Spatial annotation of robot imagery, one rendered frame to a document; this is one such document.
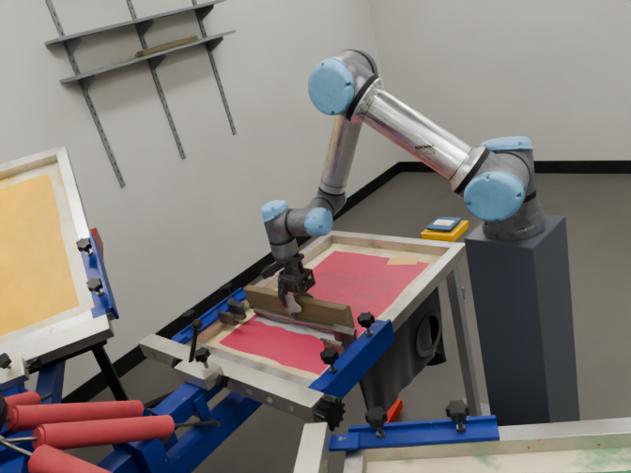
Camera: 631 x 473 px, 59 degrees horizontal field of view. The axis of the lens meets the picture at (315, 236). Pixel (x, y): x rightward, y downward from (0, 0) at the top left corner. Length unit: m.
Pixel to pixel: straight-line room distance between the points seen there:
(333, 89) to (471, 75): 3.94
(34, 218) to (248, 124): 2.36
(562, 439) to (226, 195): 3.22
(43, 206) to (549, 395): 1.71
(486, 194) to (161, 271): 2.84
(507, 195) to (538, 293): 0.31
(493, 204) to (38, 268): 1.41
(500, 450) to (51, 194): 1.67
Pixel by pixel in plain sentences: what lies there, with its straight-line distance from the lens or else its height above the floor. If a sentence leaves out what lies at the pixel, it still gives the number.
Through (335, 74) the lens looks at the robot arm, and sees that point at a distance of 1.23.
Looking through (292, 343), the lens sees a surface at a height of 0.95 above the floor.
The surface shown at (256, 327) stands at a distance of 1.77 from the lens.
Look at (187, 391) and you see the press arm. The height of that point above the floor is 1.04.
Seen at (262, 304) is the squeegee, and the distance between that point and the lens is 1.76.
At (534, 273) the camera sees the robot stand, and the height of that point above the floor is 1.13.
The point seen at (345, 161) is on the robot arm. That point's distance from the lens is 1.49.
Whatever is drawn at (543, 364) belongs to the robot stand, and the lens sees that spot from 1.55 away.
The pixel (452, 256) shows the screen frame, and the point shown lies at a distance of 1.81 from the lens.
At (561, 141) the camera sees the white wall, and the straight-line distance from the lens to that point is 5.04.
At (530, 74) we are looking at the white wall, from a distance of 4.96.
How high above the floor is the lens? 1.84
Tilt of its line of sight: 23 degrees down
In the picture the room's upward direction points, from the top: 15 degrees counter-clockwise
